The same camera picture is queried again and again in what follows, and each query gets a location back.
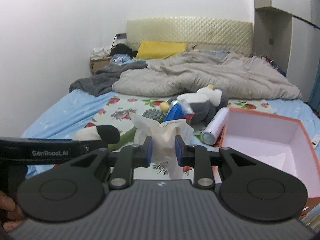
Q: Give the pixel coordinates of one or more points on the blue tissue pack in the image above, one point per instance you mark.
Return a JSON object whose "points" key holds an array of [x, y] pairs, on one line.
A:
{"points": [[175, 111]]}

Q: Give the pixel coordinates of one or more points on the panda plush toy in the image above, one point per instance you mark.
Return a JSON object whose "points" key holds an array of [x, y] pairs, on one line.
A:
{"points": [[107, 132]]}

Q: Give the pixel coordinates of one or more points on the wall socket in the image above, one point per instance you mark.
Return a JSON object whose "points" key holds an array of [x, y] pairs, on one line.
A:
{"points": [[121, 36]]}

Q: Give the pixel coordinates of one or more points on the yellow pillow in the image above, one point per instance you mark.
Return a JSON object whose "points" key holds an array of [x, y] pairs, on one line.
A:
{"points": [[160, 50]]}

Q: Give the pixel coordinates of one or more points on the white tissue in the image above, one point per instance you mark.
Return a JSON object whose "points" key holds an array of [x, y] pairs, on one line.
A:
{"points": [[162, 140]]}

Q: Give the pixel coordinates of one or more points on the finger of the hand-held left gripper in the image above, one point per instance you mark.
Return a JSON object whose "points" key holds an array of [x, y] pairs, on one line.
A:
{"points": [[96, 145]]}

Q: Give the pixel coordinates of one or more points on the green massage hammer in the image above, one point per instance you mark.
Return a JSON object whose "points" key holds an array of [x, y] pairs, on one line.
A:
{"points": [[153, 115]]}

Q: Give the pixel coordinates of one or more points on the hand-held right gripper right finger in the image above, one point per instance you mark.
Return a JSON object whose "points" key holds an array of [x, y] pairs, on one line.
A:
{"points": [[178, 152]]}

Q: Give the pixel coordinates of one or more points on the blue patterned packet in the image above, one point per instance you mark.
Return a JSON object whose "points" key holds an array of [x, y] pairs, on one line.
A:
{"points": [[120, 58]]}

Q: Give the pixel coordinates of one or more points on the grey duvet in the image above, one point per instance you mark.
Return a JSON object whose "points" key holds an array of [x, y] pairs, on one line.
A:
{"points": [[200, 75]]}

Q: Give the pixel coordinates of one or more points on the dark grey blanket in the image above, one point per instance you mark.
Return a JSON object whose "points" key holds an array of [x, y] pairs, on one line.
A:
{"points": [[107, 77]]}

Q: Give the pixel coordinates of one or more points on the light blue bed sheet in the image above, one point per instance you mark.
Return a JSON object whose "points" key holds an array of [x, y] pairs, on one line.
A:
{"points": [[55, 115]]}

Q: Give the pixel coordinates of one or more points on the cardboard nightstand box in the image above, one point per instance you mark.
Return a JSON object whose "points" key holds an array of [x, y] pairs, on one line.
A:
{"points": [[97, 66]]}

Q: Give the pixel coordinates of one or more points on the fruit printed sheet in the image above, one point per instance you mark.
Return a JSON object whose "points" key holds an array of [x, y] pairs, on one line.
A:
{"points": [[120, 105]]}

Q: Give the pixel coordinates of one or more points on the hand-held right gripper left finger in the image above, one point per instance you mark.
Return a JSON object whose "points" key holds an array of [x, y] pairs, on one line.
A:
{"points": [[148, 152]]}

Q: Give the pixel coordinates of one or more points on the white spray can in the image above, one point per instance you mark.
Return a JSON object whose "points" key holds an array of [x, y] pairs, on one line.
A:
{"points": [[216, 126]]}

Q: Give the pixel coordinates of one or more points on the grey penguin plush toy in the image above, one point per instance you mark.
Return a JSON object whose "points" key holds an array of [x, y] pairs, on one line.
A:
{"points": [[205, 107]]}

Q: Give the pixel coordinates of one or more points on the black clothes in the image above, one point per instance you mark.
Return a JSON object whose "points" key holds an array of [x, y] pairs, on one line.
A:
{"points": [[122, 50]]}

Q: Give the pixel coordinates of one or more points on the person's left hand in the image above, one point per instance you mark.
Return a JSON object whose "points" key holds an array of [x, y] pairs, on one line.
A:
{"points": [[10, 210]]}

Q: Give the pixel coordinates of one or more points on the cream quilted headboard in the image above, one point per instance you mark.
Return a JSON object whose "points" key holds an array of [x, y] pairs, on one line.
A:
{"points": [[190, 30]]}

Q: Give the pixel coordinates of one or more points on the blue curtain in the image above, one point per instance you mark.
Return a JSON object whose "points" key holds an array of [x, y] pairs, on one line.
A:
{"points": [[315, 92]]}

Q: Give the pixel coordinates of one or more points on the pink cardboard box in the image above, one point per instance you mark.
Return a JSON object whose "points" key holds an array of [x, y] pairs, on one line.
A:
{"points": [[262, 140]]}

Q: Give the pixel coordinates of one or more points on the white crumpled cloth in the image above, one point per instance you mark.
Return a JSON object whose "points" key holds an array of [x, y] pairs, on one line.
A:
{"points": [[100, 52]]}

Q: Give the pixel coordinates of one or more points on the grey wardrobe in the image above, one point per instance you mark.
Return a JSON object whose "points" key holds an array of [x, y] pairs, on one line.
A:
{"points": [[275, 42]]}

